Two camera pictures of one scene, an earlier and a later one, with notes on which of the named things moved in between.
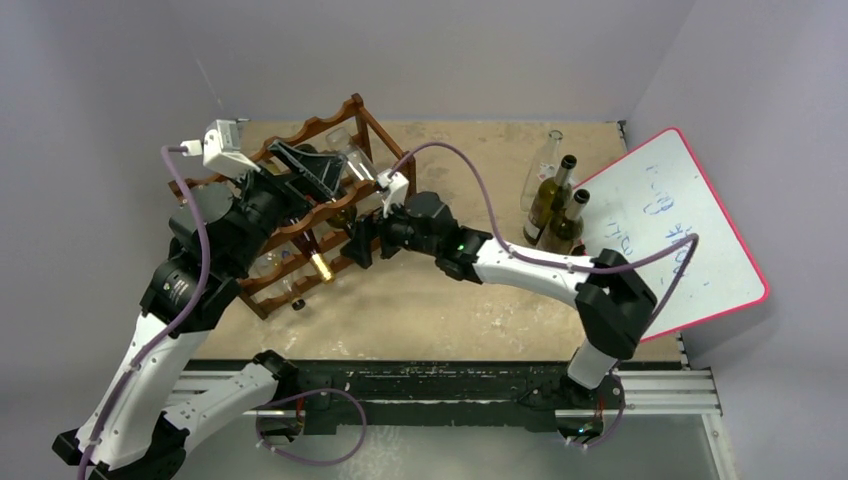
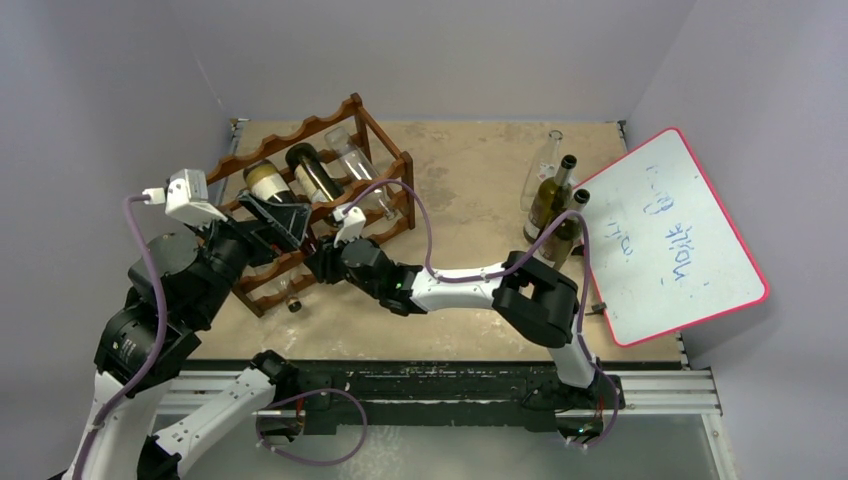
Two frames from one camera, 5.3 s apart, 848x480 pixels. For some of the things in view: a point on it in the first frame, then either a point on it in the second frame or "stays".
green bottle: [566, 225] stays
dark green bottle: [549, 196] stays
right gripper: [371, 234] → [327, 263]
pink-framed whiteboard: [651, 207] stays
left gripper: [319, 172] → [285, 223]
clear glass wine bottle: [546, 167] stays
